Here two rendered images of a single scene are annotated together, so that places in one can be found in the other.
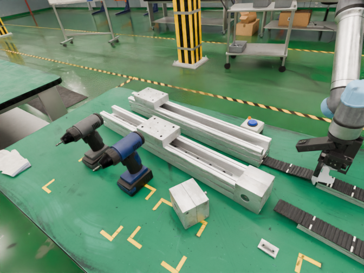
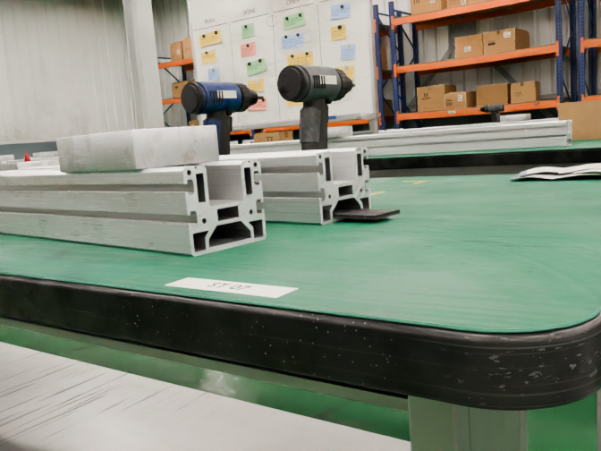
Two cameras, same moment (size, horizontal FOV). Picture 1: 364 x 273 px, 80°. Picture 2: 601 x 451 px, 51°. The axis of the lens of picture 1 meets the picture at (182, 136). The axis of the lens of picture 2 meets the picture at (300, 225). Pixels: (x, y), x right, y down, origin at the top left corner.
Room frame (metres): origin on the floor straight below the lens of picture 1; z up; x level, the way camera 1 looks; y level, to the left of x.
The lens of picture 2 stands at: (1.80, 0.30, 0.89)
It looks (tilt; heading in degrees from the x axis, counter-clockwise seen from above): 8 degrees down; 178
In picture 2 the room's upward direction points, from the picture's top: 4 degrees counter-clockwise
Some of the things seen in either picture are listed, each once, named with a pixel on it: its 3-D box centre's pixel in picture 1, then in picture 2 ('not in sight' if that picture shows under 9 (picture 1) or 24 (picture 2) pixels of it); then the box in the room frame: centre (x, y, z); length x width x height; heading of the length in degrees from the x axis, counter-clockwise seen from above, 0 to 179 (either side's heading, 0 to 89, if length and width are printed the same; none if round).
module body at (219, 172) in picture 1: (160, 141); (155, 185); (0.76, 0.10, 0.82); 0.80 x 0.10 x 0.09; 45
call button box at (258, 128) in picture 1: (251, 129); not in sight; (0.78, -0.32, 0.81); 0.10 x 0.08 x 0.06; 135
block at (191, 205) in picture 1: (192, 201); not in sight; (0.42, -0.01, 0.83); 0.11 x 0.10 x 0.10; 113
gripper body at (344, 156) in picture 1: (338, 149); not in sight; (0.46, -0.47, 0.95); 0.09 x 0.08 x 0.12; 45
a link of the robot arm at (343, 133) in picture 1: (345, 127); not in sight; (0.47, -0.47, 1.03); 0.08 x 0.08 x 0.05
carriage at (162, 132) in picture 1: (158, 132); not in sight; (0.76, 0.10, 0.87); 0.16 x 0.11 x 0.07; 45
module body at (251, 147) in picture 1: (187, 121); (44, 200); (0.89, -0.04, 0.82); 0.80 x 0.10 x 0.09; 45
